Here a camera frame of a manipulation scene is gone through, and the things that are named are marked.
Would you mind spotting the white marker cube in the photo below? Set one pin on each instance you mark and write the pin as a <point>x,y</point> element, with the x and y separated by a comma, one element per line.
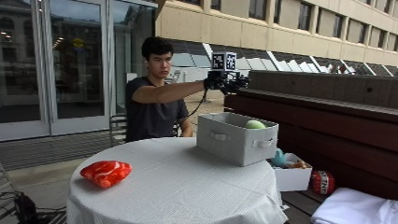
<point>224,61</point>

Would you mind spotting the green soft toy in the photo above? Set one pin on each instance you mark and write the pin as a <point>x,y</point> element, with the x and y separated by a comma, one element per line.
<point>254,124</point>

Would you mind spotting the grey fabric storage box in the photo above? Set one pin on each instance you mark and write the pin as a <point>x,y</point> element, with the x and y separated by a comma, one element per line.
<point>232,140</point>

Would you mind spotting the the person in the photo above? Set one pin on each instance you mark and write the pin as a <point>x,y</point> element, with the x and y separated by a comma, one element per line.
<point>150,109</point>

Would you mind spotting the teal soft toy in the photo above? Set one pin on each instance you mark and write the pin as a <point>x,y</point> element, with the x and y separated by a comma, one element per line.
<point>278,158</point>

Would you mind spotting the dark wooden bench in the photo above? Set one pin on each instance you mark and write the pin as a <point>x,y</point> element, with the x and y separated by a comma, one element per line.
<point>328,130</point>

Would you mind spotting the orange soft toy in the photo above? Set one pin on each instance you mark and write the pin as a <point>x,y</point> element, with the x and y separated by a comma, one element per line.
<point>297,165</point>

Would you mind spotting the metal chair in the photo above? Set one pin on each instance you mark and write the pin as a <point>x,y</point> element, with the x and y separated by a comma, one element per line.
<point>119,128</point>

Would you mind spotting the white plastic box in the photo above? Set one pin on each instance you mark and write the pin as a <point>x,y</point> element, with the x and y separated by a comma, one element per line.
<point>292,177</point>

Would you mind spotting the white tablecloth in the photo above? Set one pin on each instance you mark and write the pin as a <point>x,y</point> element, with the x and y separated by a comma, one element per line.
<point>173,183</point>

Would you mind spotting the red round soft toy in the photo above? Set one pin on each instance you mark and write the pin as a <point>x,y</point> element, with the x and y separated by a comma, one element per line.
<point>322,182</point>

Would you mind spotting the glass door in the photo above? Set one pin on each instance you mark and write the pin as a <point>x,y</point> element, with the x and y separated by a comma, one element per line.
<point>76,65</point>

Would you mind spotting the red white meat soft toy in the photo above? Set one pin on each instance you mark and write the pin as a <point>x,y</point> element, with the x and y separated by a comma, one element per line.
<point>105,173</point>

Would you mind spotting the white cloth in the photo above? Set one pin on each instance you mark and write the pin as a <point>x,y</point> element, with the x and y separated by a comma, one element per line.
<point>355,207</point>

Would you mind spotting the black equipment on ground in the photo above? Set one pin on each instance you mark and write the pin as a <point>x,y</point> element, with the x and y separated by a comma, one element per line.
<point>24,208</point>

